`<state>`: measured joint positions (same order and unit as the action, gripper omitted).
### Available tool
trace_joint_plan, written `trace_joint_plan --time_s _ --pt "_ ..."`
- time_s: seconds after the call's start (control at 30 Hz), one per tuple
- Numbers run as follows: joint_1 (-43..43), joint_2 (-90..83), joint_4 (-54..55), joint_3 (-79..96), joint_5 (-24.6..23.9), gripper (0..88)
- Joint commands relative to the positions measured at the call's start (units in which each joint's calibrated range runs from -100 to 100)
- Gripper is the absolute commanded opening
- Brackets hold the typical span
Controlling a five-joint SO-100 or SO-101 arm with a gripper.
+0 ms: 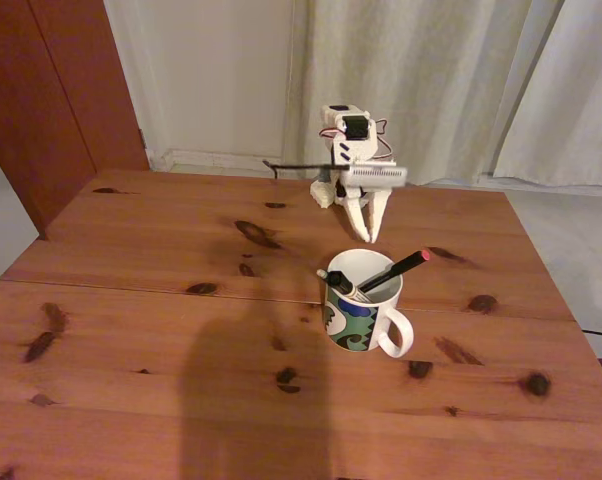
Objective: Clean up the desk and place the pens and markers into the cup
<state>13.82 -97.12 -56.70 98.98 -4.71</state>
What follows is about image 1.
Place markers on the grey table clamp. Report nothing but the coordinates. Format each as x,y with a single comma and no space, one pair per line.
323,176

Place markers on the white marker with black cap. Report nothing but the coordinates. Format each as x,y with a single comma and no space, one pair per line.
337,280

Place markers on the white mug with green-blue pattern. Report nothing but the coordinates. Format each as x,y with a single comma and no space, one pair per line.
351,330

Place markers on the silver white camera box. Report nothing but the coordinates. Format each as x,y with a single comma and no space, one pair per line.
376,175

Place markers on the narrow white curtain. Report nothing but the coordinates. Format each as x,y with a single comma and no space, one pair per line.
581,100

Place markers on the wide white curtain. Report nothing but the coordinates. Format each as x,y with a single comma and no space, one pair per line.
456,75

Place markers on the brown wooden cabinet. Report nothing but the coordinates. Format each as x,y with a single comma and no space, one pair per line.
56,100

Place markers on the black pen with red end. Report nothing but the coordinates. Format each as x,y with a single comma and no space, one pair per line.
396,270

